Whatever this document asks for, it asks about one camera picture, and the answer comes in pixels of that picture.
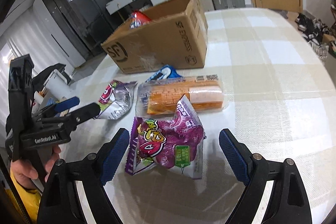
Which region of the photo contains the red orange snack bag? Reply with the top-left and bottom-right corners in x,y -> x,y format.
130,11 -> 151,29

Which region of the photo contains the purple silver snack bag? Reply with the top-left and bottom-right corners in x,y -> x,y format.
96,80 -> 137,120

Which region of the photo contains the checkered tablecloth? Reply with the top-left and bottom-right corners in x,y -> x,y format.
59,7 -> 332,224

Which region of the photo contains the dark grey fridge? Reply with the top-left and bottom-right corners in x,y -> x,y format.
67,0 -> 122,46

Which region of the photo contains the SF cardboard box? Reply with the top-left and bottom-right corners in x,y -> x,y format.
101,0 -> 208,74

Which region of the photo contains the black glass cabinet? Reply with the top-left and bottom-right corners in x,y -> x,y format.
42,0 -> 103,60

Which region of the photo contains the yellow left sleeve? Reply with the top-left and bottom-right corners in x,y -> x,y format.
9,170 -> 41,223

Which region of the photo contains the left hand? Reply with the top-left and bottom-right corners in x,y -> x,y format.
10,145 -> 62,190

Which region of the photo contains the blue oreo package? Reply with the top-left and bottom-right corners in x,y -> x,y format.
146,65 -> 182,83

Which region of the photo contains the orange bread package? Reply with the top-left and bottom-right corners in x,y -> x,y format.
135,75 -> 225,117

